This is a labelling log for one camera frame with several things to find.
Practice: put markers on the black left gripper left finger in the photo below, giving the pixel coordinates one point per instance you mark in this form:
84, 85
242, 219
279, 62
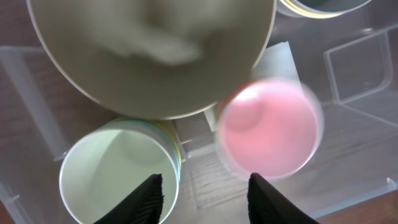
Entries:
142, 206

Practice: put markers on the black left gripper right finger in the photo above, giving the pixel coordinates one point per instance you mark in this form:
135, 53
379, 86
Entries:
266, 205

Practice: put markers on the cream cup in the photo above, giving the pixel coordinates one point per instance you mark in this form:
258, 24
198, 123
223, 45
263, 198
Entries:
105, 166

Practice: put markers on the pink cup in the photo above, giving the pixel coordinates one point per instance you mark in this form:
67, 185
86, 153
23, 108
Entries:
272, 126

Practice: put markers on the large cream bowl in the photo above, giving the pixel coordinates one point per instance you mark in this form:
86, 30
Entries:
154, 59

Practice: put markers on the small yellow bowl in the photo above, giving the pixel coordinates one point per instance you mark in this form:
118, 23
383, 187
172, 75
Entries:
315, 14

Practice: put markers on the small white bowl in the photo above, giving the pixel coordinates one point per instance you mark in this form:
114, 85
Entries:
289, 11

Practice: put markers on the light blue cup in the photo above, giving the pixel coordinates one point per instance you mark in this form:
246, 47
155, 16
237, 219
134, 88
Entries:
152, 126

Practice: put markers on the yellow cup front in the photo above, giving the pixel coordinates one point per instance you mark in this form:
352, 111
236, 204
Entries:
169, 128

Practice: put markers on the clear plastic storage bin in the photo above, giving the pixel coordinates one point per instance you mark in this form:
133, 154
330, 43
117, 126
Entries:
350, 63

